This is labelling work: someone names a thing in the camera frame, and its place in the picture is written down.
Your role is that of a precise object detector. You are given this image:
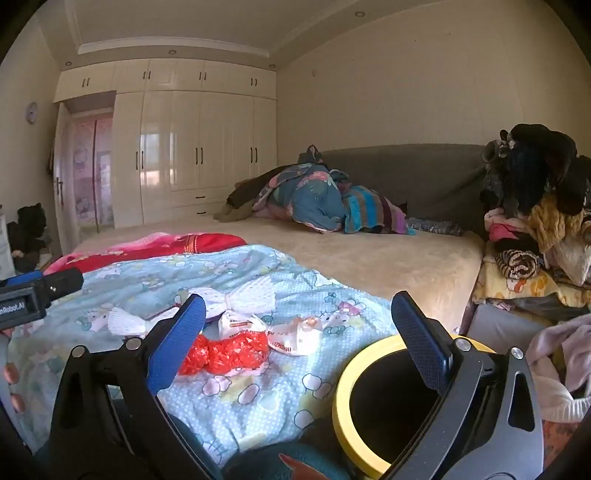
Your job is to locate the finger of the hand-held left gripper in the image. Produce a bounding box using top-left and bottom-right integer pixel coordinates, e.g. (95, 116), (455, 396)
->
(34, 268), (85, 301)
(0, 271), (44, 291)

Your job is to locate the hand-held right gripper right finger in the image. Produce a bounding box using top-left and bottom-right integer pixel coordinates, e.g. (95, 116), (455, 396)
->
(383, 291), (546, 480)

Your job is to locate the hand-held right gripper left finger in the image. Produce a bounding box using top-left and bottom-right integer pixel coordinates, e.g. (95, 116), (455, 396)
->
(48, 293), (222, 480)

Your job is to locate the red wrapper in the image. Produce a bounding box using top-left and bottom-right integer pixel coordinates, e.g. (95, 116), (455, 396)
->
(178, 331), (271, 376)

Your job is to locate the white mesh bag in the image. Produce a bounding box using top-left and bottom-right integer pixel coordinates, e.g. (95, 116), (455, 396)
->
(107, 277), (278, 337)

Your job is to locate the yellow trash bin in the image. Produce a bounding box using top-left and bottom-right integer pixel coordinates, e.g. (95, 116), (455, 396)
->
(332, 335), (497, 478)

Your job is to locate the white printed plastic bag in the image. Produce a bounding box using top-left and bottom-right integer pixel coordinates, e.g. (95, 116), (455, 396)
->
(217, 311), (324, 357)

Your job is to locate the person's left hand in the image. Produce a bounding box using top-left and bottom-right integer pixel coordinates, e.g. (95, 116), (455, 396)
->
(0, 362), (26, 414)

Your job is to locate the white chest of drawers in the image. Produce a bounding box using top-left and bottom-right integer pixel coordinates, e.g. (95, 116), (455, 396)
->
(0, 215), (17, 278)

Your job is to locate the light blue cartoon blanket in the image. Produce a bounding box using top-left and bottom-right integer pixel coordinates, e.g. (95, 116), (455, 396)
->
(9, 244), (402, 467)

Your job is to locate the grey storage box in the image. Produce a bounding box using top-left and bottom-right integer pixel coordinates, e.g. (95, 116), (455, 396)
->
(466, 305), (555, 356)

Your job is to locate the beige bed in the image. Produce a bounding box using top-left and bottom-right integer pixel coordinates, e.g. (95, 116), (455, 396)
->
(44, 215), (485, 333)

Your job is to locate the white door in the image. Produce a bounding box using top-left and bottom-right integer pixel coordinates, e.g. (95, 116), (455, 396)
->
(53, 102), (77, 252)

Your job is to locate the red blanket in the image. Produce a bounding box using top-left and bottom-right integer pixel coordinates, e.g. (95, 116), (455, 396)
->
(44, 232), (247, 275)

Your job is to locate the pink sliding door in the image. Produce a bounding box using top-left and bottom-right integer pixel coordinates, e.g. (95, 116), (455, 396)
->
(71, 115), (115, 229)

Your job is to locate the dark patterned cloth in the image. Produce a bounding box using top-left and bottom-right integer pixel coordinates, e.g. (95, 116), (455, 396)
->
(406, 218), (465, 237)

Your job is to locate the yellow cartoon blanket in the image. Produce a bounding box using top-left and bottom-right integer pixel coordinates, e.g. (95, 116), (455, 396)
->
(473, 249), (591, 310)

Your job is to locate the zebra patterned cloth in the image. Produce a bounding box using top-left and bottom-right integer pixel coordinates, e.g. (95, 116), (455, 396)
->
(496, 249), (546, 280)

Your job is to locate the striped towel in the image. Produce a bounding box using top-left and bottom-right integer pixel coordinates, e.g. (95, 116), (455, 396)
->
(344, 185), (416, 236)

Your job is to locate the pale pink cloth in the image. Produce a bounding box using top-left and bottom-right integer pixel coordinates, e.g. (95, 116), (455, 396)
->
(526, 314), (591, 423)

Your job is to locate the pink garment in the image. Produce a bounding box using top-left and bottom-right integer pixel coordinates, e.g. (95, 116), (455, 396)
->
(485, 208), (532, 243)

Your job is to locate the brown garment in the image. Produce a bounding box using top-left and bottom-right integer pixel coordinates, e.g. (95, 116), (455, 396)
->
(213, 178), (278, 221)

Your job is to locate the yellow knitted garment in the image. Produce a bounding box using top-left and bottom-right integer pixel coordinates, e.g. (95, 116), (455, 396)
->
(526, 194), (587, 252)

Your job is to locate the cream wardrobe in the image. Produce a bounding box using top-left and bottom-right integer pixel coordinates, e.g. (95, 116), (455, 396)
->
(53, 58), (278, 229)

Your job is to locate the black garment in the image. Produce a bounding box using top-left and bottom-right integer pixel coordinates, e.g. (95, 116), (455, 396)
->
(480, 124), (591, 217)

